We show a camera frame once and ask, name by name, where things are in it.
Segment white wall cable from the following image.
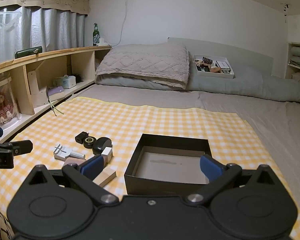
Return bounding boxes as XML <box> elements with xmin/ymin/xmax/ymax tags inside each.
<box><xmin>107</xmin><ymin>0</ymin><xmax>131</xmax><ymax>46</ymax></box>

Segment white tissue box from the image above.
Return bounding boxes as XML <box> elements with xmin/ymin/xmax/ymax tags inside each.
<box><xmin>53</xmin><ymin>75</ymin><xmax>77</xmax><ymax>89</ymax></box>

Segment grey comb-shaped holder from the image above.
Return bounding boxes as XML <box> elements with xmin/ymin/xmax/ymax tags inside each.
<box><xmin>53</xmin><ymin>144</ymin><xmax>72</xmax><ymax>161</ymax></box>

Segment yellow checkered cloth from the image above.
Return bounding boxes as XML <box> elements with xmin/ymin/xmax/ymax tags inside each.
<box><xmin>0</xmin><ymin>96</ymin><xmax>300</xmax><ymax>240</ymax></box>

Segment green beer bottle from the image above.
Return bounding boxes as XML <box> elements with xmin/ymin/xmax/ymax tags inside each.
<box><xmin>92</xmin><ymin>23</ymin><xmax>101</xmax><ymax>47</ymax></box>

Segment black cardboard box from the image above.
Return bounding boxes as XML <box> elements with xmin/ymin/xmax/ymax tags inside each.
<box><xmin>124</xmin><ymin>133</ymin><xmax>217</xmax><ymax>196</ymax></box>

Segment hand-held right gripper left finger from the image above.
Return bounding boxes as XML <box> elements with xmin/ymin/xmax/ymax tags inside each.
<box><xmin>22</xmin><ymin>154</ymin><xmax>118</xmax><ymax>207</ymax></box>

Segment purple notebook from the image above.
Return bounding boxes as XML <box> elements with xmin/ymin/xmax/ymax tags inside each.
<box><xmin>47</xmin><ymin>86</ymin><xmax>65</xmax><ymax>101</ymax></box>

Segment pinkish wooden hook plate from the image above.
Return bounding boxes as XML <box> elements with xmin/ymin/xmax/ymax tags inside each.
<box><xmin>64</xmin><ymin>157</ymin><xmax>86</xmax><ymax>167</ymax></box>

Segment grey duvet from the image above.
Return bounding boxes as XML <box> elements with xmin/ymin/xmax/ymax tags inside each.
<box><xmin>94</xmin><ymin>62</ymin><xmax>300</xmax><ymax>103</ymax></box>

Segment grey curtain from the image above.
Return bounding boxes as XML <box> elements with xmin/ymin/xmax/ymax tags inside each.
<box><xmin>0</xmin><ymin>4</ymin><xmax>87</xmax><ymax>65</ymax></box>

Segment black round tin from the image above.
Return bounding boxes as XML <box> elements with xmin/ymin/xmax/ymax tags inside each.
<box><xmin>83</xmin><ymin>136</ymin><xmax>97</xmax><ymax>149</ymax></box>

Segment wooden board with hole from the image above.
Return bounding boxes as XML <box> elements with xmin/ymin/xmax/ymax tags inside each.
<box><xmin>27</xmin><ymin>70</ymin><xmax>49</xmax><ymax>111</ymax></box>

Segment black oval case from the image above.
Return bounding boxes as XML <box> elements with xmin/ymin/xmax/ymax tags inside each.
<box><xmin>92</xmin><ymin>137</ymin><xmax>113</xmax><ymax>155</ymax></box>

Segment green strings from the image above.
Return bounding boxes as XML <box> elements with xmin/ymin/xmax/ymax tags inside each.
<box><xmin>48</xmin><ymin>97</ymin><xmax>65</xmax><ymax>117</ymax></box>

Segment lion doll glass jar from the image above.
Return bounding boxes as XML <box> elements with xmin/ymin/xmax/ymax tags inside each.
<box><xmin>0</xmin><ymin>78</ymin><xmax>22</xmax><ymax>128</ymax></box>

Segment light wooden block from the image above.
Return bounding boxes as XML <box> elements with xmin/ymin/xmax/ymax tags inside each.
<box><xmin>92</xmin><ymin>167</ymin><xmax>117</xmax><ymax>188</ymax></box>

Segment small white box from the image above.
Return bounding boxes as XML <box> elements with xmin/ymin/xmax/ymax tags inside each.
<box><xmin>215</xmin><ymin>60</ymin><xmax>231</xmax><ymax>70</ymax></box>

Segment black charger plug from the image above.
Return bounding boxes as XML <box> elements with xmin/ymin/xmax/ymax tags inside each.
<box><xmin>75</xmin><ymin>131</ymin><xmax>90</xmax><ymax>144</ymax></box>

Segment wooden bedside shelf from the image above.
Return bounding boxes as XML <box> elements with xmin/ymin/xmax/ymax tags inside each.
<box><xmin>0</xmin><ymin>45</ymin><xmax>113</xmax><ymax>143</ymax></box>

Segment beige printed cloth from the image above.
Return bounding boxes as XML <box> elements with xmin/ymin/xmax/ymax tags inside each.
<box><xmin>0</xmin><ymin>197</ymin><xmax>16</xmax><ymax>240</ymax></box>

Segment dark green case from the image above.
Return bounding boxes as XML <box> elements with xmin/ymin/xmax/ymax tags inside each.
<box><xmin>15</xmin><ymin>46</ymin><xmax>43</xmax><ymax>59</ymax></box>

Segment beige textured pillow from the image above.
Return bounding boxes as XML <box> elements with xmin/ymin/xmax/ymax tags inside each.
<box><xmin>95</xmin><ymin>42</ymin><xmax>191</xmax><ymax>91</ymax></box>

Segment white tray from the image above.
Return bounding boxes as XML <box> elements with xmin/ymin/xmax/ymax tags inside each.
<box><xmin>193</xmin><ymin>54</ymin><xmax>235</xmax><ymax>79</ymax></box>

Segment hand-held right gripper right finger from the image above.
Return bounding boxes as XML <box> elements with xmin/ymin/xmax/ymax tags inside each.
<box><xmin>185</xmin><ymin>154</ymin><xmax>283</xmax><ymax>207</ymax></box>

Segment white open shelf unit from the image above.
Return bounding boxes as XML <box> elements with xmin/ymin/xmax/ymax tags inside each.
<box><xmin>284</xmin><ymin>42</ymin><xmax>300</xmax><ymax>88</ymax></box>

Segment white cube block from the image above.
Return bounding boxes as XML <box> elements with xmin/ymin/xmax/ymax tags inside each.
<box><xmin>101</xmin><ymin>147</ymin><xmax>114</xmax><ymax>166</ymax></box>

